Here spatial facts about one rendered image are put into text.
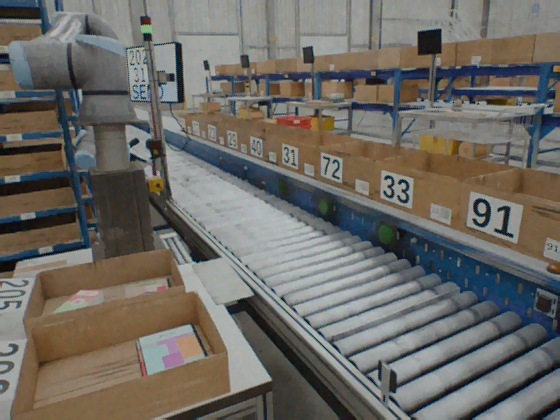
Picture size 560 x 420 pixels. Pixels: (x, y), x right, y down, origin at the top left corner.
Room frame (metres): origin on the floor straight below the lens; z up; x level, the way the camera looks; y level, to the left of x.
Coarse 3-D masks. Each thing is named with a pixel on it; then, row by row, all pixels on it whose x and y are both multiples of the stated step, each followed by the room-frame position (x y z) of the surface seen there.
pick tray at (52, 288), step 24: (96, 264) 1.18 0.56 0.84; (120, 264) 1.20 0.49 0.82; (144, 264) 1.23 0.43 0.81; (168, 264) 1.25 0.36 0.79; (48, 288) 1.12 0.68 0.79; (72, 288) 1.15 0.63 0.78; (96, 288) 1.17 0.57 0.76; (120, 288) 1.17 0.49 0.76; (24, 312) 0.89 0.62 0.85; (48, 312) 1.04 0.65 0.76; (72, 312) 0.90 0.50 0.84; (96, 312) 0.92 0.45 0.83
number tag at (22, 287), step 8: (0, 280) 1.04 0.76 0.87; (8, 280) 1.05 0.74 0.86; (16, 280) 1.05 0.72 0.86; (24, 280) 1.05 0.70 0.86; (32, 280) 1.06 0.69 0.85; (0, 288) 1.00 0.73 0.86; (8, 288) 1.00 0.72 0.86; (16, 288) 1.01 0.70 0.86; (24, 288) 1.01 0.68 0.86; (0, 296) 0.96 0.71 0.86; (8, 296) 0.96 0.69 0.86; (16, 296) 0.96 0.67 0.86; (24, 296) 0.97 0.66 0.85; (0, 304) 0.92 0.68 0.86; (8, 304) 0.92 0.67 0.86; (16, 304) 0.93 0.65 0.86; (24, 304) 0.93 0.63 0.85; (0, 312) 0.88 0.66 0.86; (8, 312) 0.89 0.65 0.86; (16, 312) 0.89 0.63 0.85
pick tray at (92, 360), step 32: (96, 320) 0.88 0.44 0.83; (128, 320) 0.90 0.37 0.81; (160, 320) 0.93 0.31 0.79; (192, 320) 0.96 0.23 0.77; (32, 352) 0.79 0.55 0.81; (64, 352) 0.84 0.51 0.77; (96, 352) 0.85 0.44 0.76; (128, 352) 0.85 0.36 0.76; (224, 352) 0.71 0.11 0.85; (32, 384) 0.73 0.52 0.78; (64, 384) 0.75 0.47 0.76; (96, 384) 0.74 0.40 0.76; (128, 384) 0.64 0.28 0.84; (160, 384) 0.66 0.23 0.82; (192, 384) 0.68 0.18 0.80; (224, 384) 0.71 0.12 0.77; (32, 416) 0.58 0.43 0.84; (64, 416) 0.60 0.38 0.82; (96, 416) 0.61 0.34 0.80; (128, 416) 0.64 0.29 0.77; (160, 416) 0.66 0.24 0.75
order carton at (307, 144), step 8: (288, 136) 2.29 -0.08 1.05; (296, 136) 2.31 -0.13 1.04; (304, 136) 2.34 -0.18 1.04; (312, 136) 2.36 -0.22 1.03; (320, 136) 2.39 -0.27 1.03; (328, 136) 2.34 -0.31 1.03; (336, 136) 2.27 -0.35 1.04; (344, 136) 2.21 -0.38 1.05; (280, 144) 2.24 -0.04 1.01; (288, 144) 2.16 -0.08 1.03; (296, 144) 2.08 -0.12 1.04; (304, 144) 2.02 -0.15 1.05; (312, 144) 2.36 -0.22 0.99; (320, 144) 2.39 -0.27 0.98; (328, 144) 2.34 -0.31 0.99; (280, 152) 2.24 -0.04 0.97; (304, 152) 2.02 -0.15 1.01; (312, 152) 1.96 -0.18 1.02; (280, 160) 2.24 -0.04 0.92; (304, 160) 2.02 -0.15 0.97; (312, 160) 1.96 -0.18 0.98; (288, 168) 2.17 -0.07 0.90; (296, 168) 2.09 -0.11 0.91; (304, 168) 2.03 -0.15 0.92; (312, 176) 1.96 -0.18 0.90
